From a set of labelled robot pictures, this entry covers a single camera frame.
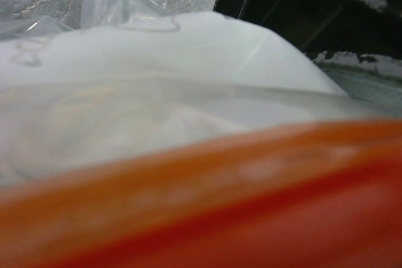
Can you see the clear zip top bag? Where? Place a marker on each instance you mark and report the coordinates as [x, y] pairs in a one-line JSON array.
[[154, 139]]

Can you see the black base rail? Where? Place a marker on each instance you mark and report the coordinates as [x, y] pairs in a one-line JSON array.
[[358, 26]]

